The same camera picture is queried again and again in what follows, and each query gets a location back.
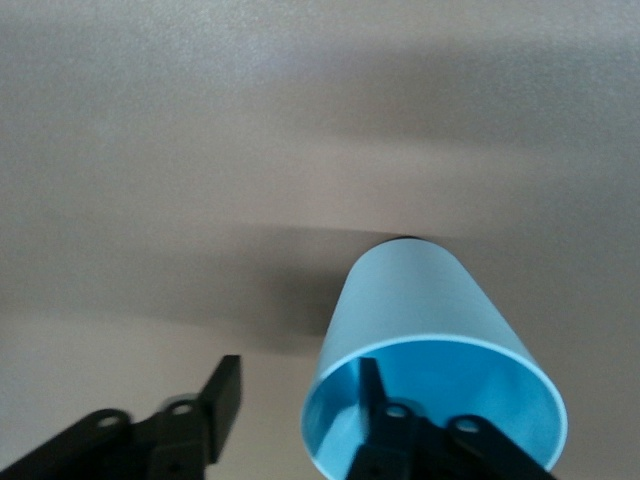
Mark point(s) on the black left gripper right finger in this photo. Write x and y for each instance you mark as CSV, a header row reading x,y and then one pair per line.
x,y
385,440

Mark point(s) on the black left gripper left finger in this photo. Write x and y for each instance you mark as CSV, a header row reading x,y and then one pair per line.
x,y
220,400

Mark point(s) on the blue cup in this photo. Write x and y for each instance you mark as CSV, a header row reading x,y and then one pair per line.
x,y
410,300

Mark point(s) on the brown table cover sheet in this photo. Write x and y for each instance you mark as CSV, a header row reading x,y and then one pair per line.
x,y
200,150

